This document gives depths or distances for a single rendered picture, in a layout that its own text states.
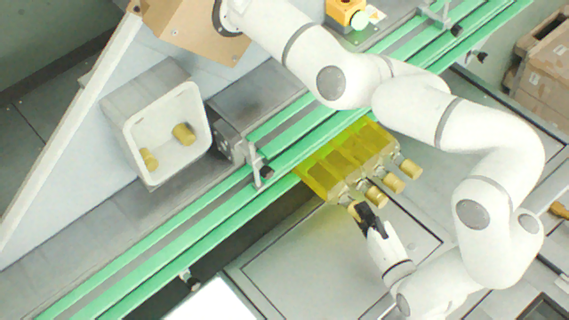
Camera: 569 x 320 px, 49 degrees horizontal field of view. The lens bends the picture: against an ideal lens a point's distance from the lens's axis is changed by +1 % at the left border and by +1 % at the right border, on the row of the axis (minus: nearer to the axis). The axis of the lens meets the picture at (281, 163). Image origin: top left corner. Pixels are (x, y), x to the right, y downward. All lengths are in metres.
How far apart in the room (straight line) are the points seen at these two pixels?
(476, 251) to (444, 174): 0.74
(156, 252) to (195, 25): 0.51
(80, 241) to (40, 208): 0.12
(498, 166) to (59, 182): 0.85
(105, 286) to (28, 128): 0.72
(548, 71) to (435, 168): 3.53
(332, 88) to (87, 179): 0.61
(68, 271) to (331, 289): 0.58
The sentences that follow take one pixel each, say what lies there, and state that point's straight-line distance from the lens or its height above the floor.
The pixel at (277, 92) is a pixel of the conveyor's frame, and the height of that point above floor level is 0.85.
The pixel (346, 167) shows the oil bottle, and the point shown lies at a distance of 1.44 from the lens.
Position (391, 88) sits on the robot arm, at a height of 1.20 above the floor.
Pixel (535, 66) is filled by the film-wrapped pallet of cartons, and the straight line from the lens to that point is 5.18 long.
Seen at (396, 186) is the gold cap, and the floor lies 1.16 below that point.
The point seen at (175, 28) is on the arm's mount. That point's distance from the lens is 1.10.
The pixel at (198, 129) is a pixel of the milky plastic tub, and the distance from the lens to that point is 1.37.
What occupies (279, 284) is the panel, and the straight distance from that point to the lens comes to 1.47.
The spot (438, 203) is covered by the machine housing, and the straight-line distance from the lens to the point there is 1.63.
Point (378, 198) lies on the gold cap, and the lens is 1.41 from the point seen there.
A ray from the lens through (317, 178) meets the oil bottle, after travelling 1.42.
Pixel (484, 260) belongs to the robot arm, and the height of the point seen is 1.47.
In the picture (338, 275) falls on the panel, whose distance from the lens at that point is 1.48.
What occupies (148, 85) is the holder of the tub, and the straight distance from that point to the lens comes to 1.24.
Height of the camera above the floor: 1.61
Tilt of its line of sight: 28 degrees down
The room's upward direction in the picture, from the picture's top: 133 degrees clockwise
